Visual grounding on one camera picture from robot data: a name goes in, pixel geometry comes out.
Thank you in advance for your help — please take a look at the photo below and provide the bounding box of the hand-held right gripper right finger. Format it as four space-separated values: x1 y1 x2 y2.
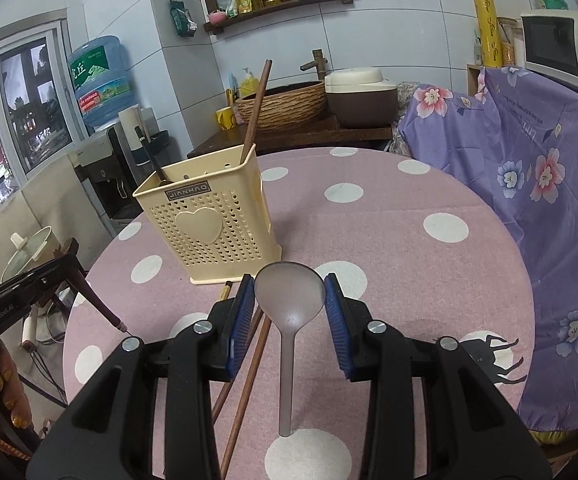
321 272 554 480

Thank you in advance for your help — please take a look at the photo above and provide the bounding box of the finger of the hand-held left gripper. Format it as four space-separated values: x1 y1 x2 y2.
29 254 78 288

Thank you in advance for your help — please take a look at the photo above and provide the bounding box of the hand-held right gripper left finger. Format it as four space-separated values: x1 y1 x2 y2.
26 272 257 480

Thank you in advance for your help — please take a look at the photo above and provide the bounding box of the translucent grey plastic spoon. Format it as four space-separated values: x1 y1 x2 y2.
254 261 326 438

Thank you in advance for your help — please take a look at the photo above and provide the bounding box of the cream plastic utensil holder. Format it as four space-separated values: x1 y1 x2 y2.
133 143 284 286

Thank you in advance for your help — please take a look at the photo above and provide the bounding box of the dark chopstick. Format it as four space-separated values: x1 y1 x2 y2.
136 126 170 183

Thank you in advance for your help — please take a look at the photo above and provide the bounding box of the person's left hand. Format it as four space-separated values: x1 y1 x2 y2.
0 337 34 431

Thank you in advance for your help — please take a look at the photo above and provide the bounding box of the dark wooden stool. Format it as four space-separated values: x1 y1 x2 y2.
59 236 82 263

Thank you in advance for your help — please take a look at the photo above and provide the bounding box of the cream pot with lid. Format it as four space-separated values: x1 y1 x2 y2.
1 225 64 311

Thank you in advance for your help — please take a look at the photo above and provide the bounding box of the pink polka-dot tablecloth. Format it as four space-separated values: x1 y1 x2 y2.
63 147 537 480

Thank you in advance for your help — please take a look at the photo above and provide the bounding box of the water dispenser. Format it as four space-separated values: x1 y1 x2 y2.
69 125 170 226

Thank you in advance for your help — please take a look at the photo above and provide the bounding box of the white paper cup tube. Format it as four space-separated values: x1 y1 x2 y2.
119 105 147 153

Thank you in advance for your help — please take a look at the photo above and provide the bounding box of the sliding window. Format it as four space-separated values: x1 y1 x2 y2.
0 20 90 235

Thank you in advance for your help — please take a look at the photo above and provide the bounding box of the blue water bottle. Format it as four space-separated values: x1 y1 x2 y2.
67 35 134 128

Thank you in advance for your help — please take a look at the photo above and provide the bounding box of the dark wooden counter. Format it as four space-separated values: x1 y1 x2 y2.
187 115 394 158

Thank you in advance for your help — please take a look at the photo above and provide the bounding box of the yellow cup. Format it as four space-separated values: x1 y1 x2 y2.
215 106 240 131

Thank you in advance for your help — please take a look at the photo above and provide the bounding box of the woven basin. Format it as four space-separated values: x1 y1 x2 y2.
236 80 328 131

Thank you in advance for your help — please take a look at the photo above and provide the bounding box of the purple floral cloth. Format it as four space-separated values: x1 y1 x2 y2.
391 67 578 433

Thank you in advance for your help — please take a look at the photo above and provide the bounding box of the rice cooker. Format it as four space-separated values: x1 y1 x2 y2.
324 67 400 128

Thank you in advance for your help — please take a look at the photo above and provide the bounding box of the yellow soap dispenser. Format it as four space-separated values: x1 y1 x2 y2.
240 66 260 98

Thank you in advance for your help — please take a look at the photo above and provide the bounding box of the bamboo style faucet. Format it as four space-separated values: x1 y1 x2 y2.
300 49 330 75

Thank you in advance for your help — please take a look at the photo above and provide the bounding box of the green hanging packet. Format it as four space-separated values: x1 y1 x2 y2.
170 0 198 37

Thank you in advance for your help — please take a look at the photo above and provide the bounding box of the wooden crate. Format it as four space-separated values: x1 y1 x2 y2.
466 63 488 97

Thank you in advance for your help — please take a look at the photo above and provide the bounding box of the yellow film roll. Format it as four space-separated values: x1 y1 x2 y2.
472 0 500 68

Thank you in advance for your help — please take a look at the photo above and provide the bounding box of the white microwave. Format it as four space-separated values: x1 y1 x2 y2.
520 10 578 96

